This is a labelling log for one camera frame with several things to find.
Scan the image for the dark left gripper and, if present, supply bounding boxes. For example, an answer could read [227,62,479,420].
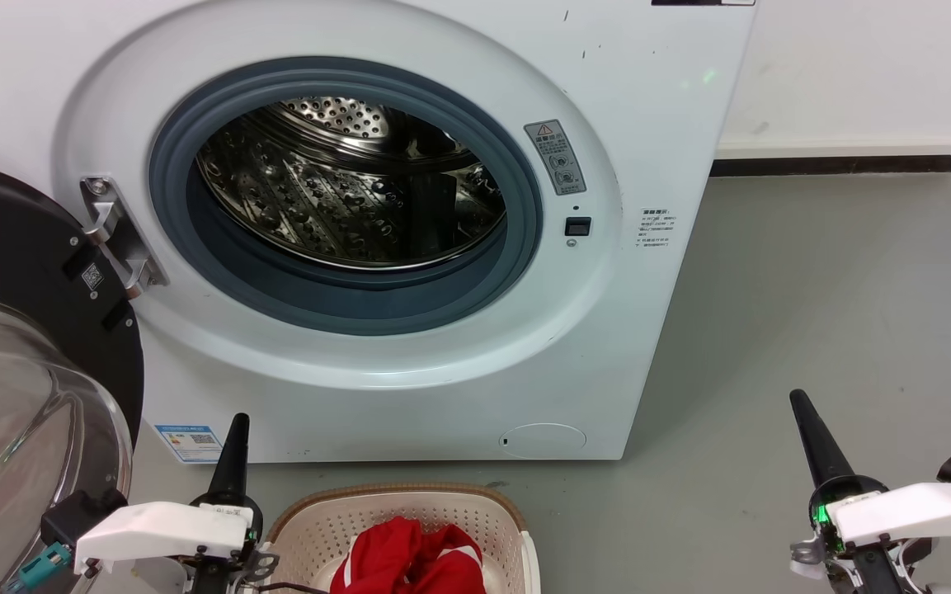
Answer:
[191,412,278,594]

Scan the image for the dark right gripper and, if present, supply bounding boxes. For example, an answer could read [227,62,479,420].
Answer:
[789,389,930,594]

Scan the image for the red and white garment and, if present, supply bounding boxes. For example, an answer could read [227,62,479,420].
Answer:
[329,516,487,594]

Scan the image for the cream perforated laundry basket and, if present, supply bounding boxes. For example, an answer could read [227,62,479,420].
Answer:
[259,483,542,594]

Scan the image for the black round washer door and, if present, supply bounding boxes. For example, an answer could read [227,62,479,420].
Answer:
[0,157,146,594]

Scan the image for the blue energy label sticker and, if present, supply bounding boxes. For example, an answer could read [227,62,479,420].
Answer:
[153,424,224,464]

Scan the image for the grey rubber door gasket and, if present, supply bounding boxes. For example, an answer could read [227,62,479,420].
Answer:
[148,56,544,336]

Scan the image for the white front-load washing machine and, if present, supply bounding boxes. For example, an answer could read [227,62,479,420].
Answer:
[0,0,758,463]

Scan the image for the silver metal door hinge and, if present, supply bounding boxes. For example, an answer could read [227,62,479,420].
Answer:
[79,176,169,299]

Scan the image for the round white filter cover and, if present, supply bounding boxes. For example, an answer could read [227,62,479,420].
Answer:
[498,422,587,460]

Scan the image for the perforated stainless steel drum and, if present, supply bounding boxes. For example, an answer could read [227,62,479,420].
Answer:
[196,97,507,271]

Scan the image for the grey warning label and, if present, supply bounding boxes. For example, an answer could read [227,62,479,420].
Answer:
[524,120,587,196]

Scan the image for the thin black cable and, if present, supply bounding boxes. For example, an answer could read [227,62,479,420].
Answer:
[244,580,332,594]

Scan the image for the teal cable connector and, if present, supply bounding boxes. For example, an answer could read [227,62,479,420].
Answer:
[3,540,72,593]

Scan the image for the black wall baseboard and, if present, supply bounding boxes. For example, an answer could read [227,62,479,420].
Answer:
[710,153,951,177]

